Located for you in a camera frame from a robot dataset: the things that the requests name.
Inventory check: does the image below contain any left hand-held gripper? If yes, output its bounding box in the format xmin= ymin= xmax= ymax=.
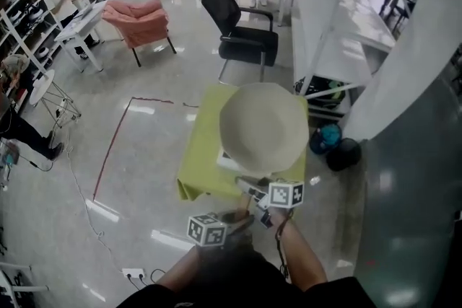
xmin=186 ymin=211 xmax=256 ymax=247

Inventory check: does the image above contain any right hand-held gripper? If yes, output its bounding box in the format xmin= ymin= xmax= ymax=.
xmin=235 ymin=176 xmax=305 ymax=229

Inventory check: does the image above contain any white stove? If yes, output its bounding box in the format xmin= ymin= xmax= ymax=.
xmin=216 ymin=149 xmax=247 ymax=172

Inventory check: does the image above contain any person's right forearm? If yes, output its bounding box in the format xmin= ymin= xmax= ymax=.
xmin=269 ymin=208 xmax=328 ymax=294

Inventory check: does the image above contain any person's left forearm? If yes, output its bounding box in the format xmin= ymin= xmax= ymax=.
xmin=154 ymin=245 xmax=205 ymax=295

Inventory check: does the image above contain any person's black shirt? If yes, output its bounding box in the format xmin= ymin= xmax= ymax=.
xmin=115 ymin=251 xmax=377 ymax=308

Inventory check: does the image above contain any blue bag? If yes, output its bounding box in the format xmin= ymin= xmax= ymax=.
xmin=309 ymin=123 xmax=342 ymax=156

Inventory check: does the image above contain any black round bag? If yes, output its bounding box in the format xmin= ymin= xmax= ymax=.
xmin=326 ymin=137 xmax=362 ymax=172

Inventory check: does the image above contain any yellow-green tablecloth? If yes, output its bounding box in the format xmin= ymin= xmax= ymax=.
xmin=175 ymin=84 xmax=310 ymax=203

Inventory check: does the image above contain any white power strip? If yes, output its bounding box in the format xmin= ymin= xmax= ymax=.
xmin=121 ymin=267 xmax=147 ymax=280

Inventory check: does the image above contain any red floor tape line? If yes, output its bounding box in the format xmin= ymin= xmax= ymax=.
xmin=92 ymin=96 xmax=175 ymax=202

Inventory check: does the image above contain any black mesh office chair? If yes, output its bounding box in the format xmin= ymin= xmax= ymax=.
xmin=201 ymin=0 xmax=280 ymax=86

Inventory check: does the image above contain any white metal shelving rack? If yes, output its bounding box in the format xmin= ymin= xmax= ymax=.
xmin=289 ymin=0 xmax=398 ymax=120

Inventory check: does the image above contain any pink armchair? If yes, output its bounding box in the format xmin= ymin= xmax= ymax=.
xmin=101 ymin=0 xmax=178 ymax=68

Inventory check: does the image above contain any white round side table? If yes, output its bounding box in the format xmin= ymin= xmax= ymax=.
xmin=29 ymin=69 xmax=82 ymax=128

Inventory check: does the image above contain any white desk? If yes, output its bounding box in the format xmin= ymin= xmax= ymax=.
xmin=53 ymin=0 xmax=110 ymax=74

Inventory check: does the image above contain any white storage shelf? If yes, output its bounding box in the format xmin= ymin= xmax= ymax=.
xmin=0 ymin=0 xmax=64 ymax=84

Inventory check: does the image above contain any dark wrist cord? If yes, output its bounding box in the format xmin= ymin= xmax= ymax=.
xmin=274 ymin=216 xmax=292 ymax=281

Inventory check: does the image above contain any white cable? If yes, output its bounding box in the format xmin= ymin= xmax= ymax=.
xmin=64 ymin=143 xmax=124 ymax=272

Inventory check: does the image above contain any white metal frame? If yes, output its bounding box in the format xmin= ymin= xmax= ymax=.
xmin=0 ymin=260 xmax=48 ymax=308

